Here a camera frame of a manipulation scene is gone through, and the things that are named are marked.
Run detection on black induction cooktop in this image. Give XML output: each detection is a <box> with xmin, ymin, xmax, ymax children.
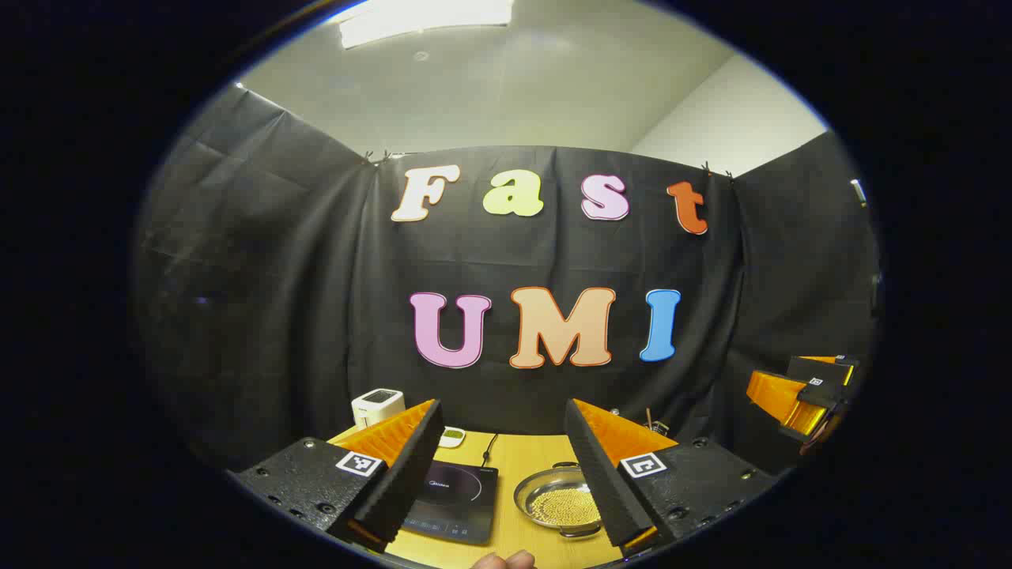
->
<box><xmin>399</xmin><ymin>461</ymin><xmax>500</xmax><ymax>546</ymax></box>

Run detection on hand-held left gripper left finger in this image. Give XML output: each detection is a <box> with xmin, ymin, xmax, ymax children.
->
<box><xmin>233</xmin><ymin>399</ymin><xmax>444</xmax><ymax>552</ymax></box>

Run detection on steel pot with black handle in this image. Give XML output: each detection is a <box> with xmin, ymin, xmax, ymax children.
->
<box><xmin>514</xmin><ymin>462</ymin><xmax>606</xmax><ymax>540</ymax></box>

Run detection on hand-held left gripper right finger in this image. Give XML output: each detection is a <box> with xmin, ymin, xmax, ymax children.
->
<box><xmin>564</xmin><ymin>398</ymin><xmax>777</xmax><ymax>557</ymax></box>

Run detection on white toaster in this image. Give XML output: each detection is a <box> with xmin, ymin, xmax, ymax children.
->
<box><xmin>351</xmin><ymin>389</ymin><xmax>406</xmax><ymax>430</ymax></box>

